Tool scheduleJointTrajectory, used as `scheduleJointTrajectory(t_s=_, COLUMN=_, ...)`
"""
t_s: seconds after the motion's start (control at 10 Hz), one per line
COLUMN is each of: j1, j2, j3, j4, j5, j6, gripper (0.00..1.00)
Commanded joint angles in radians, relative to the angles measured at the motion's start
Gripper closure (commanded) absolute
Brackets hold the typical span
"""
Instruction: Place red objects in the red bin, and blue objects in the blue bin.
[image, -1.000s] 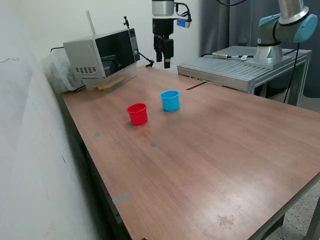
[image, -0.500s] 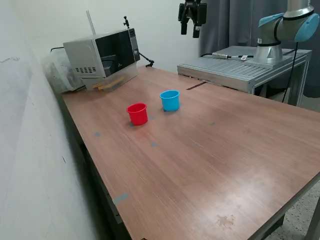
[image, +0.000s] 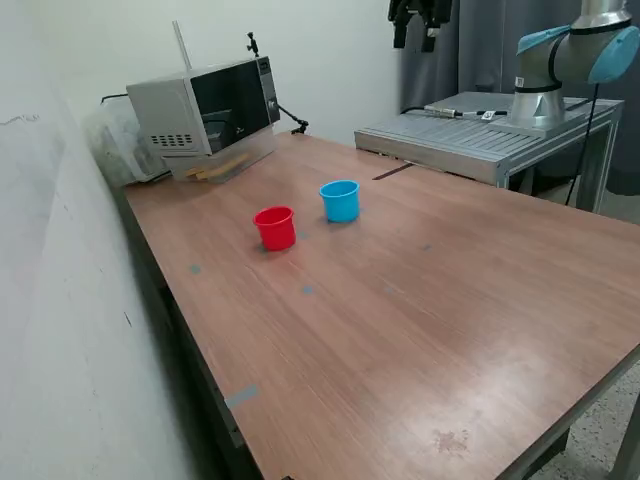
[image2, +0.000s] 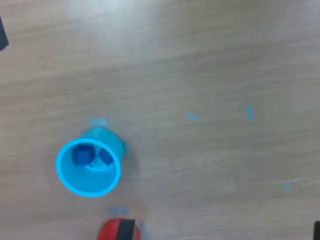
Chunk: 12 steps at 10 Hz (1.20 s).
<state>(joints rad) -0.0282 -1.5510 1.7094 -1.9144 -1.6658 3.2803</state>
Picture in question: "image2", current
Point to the blue cube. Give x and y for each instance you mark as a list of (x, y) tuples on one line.
[(105, 156), (81, 155)]

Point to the blue plastic cup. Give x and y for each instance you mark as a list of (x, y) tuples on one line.
[(87, 182)]

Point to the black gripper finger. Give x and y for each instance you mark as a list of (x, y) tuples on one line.
[(125, 231), (317, 231)]

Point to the red plastic cup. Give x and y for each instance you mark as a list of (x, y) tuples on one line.
[(106, 230)]

